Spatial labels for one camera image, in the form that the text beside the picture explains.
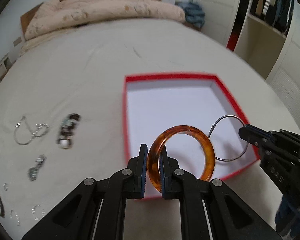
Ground large silver hoop bangle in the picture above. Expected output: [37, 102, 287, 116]
[207, 114, 249, 163]

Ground silver twisted hoop earring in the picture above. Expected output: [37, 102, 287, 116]
[31, 204, 46, 221]

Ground silver crystal wristwatch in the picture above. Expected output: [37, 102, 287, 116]
[27, 155, 46, 181]

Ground amber resin bangle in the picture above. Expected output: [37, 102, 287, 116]
[147, 125, 215, 193]

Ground dark bead stone bracelet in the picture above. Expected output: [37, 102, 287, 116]
[56, 113, 81, 149]

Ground silver pearl chain necklace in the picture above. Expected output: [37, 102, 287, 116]
[13, 115, 50, 146]

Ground red jewelry box tray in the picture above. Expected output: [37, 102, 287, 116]
[122, 73, 258, 180]

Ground right blue white gloved hand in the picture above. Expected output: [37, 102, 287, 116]
[275, 196, 300, 239]

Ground white open wardrobe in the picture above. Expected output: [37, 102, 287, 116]
[193, 0, 300, 129]

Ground white bed sheet mattress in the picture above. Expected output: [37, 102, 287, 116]
[0, 18, 299, 239]

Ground hanging dark clothes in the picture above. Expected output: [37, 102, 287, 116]
[250, 0, 294, 36]

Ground blue crumpled cloth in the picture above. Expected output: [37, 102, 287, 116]
[175, 2, 205, 29]

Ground cream pillow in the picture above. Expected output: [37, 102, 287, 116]
[18, 28, 77, 57]

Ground beige floral duvet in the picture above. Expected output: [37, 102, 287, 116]
[24, 0, 185, 40]

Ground wall power socket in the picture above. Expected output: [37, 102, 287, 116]
[13, 37, 22, 47]

